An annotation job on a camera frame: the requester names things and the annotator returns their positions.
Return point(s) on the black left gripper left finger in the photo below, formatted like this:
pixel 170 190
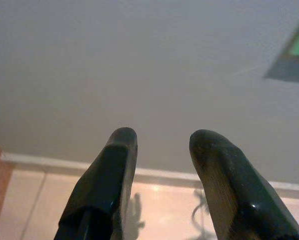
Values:
pixel 102 185

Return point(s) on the white baseboard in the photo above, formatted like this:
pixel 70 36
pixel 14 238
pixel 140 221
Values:
pixel 52 163

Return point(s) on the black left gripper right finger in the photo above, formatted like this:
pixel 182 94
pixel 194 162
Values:
pixel 242 190

